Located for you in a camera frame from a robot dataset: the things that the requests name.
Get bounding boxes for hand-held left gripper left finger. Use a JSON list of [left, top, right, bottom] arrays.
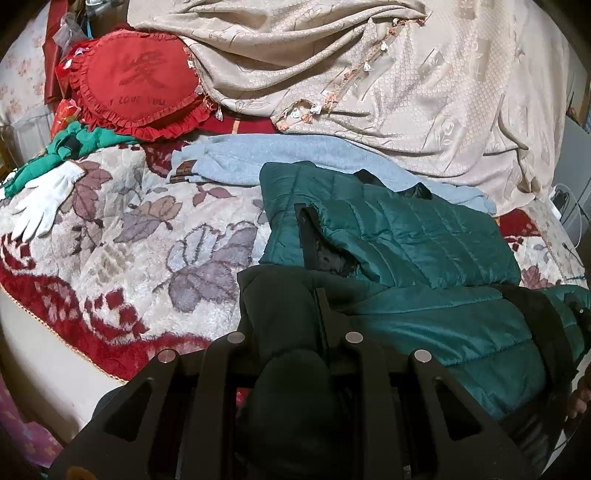
[[46, 331, 259, 480]]

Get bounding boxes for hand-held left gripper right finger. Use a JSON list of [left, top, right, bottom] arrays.
[[315, 286, 539, 480]]

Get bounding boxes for green puffer jacket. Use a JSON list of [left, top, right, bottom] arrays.
[[235, 161, 591, 480]]

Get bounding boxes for person's right hand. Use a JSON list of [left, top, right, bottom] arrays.
[[567, 376, 591, 421]]

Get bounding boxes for floral plush blanket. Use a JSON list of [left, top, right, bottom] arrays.
[[0, 120, 583, 385]]

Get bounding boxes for white mattress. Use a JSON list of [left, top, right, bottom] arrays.
[[0, 291, 126, 432]]

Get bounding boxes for purple floral cloth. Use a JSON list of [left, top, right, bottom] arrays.
[[0, 383, 63, 474]]

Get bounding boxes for light blue sweater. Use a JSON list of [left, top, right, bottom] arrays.
[[165, 134, 497, 216]]

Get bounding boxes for white knit glove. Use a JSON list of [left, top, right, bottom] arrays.
[[10, 161, 88, 241]]

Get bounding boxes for white power strip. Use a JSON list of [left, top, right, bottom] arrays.
[[549, 184, 583, 219]]

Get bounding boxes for green cloth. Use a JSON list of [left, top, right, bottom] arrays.
[[4, 122, 148, 195]]

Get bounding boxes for beige patterned curtain cloth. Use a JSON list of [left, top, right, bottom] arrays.
[[127, 0, 573, 217]]

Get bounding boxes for grey box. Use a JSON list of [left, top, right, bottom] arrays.
[[554, 117, 591, 200]]

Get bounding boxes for red heart pillow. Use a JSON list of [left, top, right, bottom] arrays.
[[55, 33, 220, 141]]

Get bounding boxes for pale floral cloth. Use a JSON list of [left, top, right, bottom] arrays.
[[0, 9, 58, 136]]

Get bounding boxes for red bag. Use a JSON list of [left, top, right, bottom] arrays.
[[43, 0, 75, 107]]

